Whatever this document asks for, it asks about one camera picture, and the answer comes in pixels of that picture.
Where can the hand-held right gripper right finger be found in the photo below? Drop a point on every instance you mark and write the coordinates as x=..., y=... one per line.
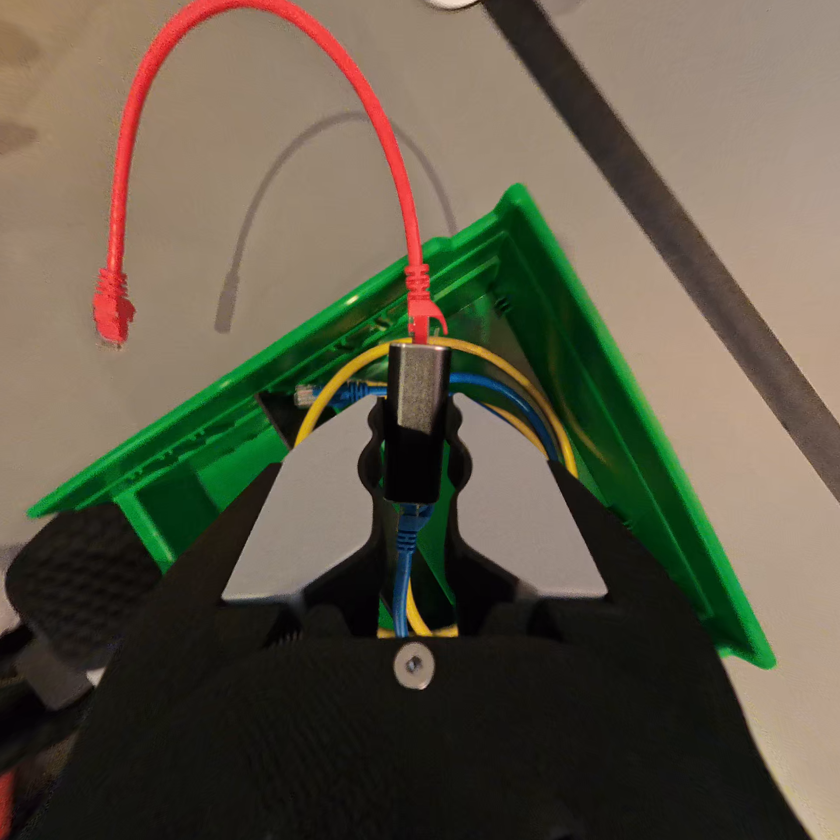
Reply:
x=525, y=525

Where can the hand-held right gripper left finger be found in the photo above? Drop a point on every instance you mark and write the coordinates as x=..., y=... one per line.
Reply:
x=308, y=518

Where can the green plastic bin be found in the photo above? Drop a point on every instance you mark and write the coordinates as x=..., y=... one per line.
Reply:
x=623, y=426

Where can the black ethernet coupler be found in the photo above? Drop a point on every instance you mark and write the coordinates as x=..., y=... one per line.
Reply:
x=417, y=420

